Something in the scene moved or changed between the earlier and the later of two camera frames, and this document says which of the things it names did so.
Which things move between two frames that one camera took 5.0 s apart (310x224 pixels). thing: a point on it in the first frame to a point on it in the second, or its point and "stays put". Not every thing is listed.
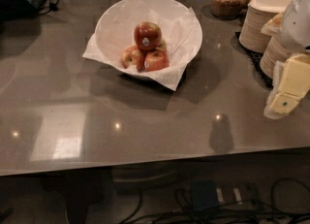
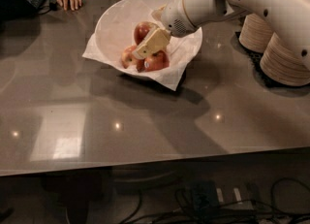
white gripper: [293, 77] to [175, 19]
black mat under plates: [255, 58] stays put
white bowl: [180, 28] stays put
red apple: [147, 36] stays put
